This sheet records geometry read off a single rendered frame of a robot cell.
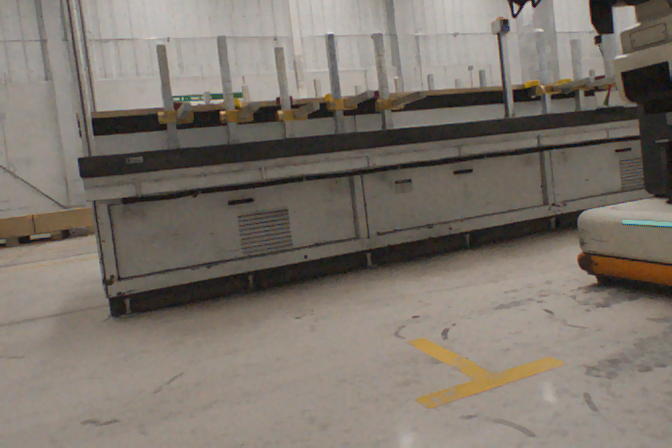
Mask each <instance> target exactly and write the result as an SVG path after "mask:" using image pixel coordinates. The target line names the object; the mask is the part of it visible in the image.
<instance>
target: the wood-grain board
mask: <svg viewBox="0 0 672 448"><path fill-rule="evenodd" d="M511 90H528V89H525V84H511ZM498 91H502V85H494V87H477V88H461V89H444V90H428V91H426V96H436V95H452V94H467V93H483V92H498ZM415 92H418V91H411V92H395V93H389V98H396V96H399V97H404V96H407V95H410V94H412V93H415ZM293 101H294V103H292V104H291V106H299V104H309V103H311V102H315V101H319V103H327V101H325V97H313V98H296V99H293ZM249 102H258V104H259V108H268V107H281V106H277V102H276V100H263V101H247V102H241V106H242V107H241V108H237V109H236V110H238V109H243V108H244V107H245V106H247V104H248V103H249ZM191 109H192V112H207V111H223V110H225V109H224V106H223V103H214V104H198V106H191ZM164 111H165V109H164V108H149V109H132V110H116V111H99V112H90V115H91V119H100V118H116V117H131V116H147V115H158V112H164Z"/></svg>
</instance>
